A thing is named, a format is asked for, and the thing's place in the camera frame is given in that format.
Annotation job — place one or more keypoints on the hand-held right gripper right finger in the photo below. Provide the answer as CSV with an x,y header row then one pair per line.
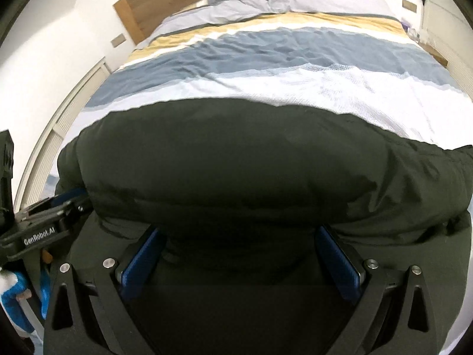
x,y
338,262

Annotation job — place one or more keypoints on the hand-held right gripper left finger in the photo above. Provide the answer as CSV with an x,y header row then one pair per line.
x,y
142,262

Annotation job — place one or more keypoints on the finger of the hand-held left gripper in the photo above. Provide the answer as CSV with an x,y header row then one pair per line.
x,y
70,198

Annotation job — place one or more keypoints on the dark green puffer jacket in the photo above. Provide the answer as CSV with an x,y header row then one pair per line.
x,y
236,170

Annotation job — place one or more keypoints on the wooden headboard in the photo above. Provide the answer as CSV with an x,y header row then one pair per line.
x,y
136,11

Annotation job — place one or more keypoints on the striped duvet cover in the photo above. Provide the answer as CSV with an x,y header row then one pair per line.
x,y
281,48

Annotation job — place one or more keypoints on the wooden nightstand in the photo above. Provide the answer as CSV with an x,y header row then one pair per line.
x,y
436,53

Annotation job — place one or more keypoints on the small purple item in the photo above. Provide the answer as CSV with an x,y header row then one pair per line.
x,y
406,25

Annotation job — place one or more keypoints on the white wardrobe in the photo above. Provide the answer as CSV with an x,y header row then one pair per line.
x,y
449,18

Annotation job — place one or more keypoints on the wall switch plate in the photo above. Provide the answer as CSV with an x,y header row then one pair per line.
x,y
409,4
118,40

